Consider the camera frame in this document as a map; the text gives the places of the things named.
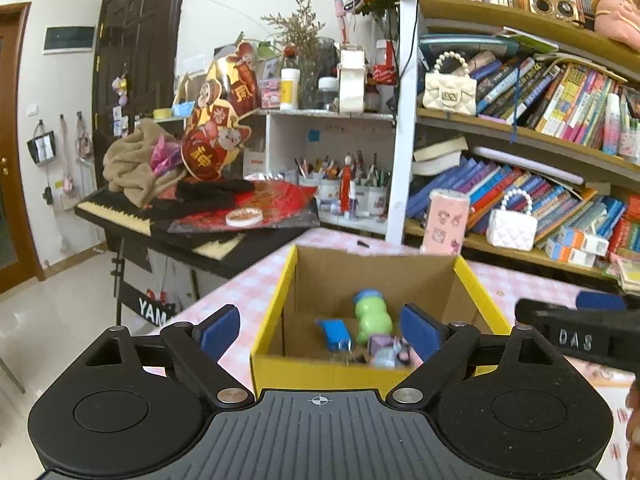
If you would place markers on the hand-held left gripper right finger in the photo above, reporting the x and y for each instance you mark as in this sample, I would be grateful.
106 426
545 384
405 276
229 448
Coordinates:
417 330

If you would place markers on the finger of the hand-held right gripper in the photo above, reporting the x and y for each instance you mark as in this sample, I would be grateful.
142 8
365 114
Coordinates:
535 312
600 301

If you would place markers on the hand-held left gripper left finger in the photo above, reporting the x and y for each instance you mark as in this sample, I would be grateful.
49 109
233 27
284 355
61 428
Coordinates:
220 327

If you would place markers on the green turtle toy blue cap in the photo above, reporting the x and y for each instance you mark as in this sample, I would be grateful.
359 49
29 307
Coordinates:
372 317

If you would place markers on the yellow cardboard box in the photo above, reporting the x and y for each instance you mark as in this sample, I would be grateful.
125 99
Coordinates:
370 275

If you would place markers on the person's right hand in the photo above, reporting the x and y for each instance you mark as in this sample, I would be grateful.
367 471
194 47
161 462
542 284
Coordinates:
636 425

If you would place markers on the pink checked printed table mat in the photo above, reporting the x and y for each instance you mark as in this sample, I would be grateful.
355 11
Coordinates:
540 285

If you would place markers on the stack of books and papers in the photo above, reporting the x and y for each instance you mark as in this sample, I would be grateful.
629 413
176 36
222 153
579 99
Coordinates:
625 272

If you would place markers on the blue plastic toy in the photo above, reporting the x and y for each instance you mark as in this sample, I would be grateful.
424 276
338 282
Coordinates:
334 334

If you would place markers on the black keyboard stand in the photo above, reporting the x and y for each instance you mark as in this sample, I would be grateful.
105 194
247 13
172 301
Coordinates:
135 290

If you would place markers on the pink sticker cylinder container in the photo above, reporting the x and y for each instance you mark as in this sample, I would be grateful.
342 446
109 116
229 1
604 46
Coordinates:
445 222

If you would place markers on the round clear tape roll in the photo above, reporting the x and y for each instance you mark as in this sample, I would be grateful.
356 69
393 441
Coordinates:
244 216

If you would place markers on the row of colourful books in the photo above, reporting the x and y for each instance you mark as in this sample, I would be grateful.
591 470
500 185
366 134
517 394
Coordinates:
500 190

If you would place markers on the red paper fan pile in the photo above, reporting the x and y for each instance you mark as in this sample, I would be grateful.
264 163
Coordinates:
270 200

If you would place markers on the black keyboard piano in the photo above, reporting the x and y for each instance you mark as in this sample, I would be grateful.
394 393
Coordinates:
130 220

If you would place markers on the red tassel doll ornament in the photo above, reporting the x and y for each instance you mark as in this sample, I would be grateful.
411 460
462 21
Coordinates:
346 185

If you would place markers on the white pen holder cups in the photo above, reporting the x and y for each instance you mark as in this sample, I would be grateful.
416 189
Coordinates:
320 185

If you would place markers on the grey flat lying book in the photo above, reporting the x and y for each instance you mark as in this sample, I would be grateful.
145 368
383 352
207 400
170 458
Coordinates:
440 155

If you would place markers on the wooden bookshelf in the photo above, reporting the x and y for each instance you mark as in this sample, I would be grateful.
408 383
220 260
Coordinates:
540 135

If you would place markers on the beige plush blanket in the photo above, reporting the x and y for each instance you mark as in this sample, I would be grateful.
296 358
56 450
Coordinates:
132 165

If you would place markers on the red gold paper figure decoration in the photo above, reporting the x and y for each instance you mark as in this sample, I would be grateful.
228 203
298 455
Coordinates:
215 130

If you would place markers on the white shelf organiser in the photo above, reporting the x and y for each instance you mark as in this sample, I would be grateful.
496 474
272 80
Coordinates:
295 135

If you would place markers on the row of thin paperback books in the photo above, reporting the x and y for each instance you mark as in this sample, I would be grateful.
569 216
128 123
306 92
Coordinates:
560 95

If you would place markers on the pink hanging bag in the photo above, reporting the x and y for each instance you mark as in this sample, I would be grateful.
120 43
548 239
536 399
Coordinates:
84 142

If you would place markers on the black white hanging bag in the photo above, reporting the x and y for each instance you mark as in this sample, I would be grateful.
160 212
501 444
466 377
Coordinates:
41 146

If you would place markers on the white tape dispenser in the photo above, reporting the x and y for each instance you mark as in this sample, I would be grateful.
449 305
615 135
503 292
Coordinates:
351 80

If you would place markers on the brown framed door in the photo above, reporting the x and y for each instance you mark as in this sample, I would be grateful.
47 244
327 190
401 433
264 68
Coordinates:
15 160

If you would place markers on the red white bottle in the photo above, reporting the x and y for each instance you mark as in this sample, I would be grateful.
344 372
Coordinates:
384 62

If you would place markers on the glass vase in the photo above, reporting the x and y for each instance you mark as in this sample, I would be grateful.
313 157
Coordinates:
317 75

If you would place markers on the dark wooden door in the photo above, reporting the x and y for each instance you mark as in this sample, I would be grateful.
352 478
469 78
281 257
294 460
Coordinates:
140 60

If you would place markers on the pink plush doll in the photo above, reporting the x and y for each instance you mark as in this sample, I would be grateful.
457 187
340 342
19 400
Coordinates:
617 17

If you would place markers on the dried flower bunch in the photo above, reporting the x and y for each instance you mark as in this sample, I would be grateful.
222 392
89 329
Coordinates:
295 22

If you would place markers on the orange artificial flowers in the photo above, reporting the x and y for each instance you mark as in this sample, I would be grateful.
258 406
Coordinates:
377 0

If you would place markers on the unicorn topped pen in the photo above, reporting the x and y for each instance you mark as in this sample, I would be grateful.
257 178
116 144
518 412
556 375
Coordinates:
339 5

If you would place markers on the dark wall panel box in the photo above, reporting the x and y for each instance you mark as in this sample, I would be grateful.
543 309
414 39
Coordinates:
68 40

